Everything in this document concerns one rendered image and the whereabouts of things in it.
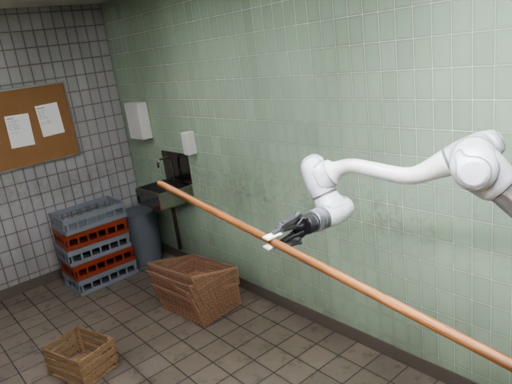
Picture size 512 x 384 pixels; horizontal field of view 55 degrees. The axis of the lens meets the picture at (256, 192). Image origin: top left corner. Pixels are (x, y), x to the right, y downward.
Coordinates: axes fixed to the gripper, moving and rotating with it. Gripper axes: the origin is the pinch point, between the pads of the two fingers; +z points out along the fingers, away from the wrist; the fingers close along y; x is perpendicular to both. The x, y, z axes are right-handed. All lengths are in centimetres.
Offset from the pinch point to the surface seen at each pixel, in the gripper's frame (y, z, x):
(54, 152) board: 57, -37, 362
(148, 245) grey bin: 154, -88, 294
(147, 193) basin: 85, -80, 262
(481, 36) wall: -58, -120, -7
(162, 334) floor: 159, -31, 168
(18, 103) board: 6, -17, 369
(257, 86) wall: -19, -118, 147
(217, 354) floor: 152, -44, 114
